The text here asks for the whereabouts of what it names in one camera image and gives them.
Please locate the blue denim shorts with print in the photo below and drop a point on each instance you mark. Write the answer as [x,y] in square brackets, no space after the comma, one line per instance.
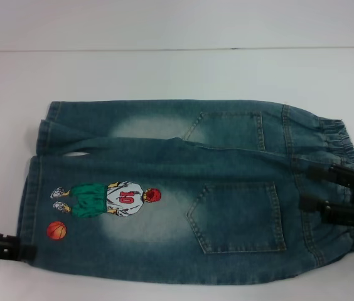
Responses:
[227,163]

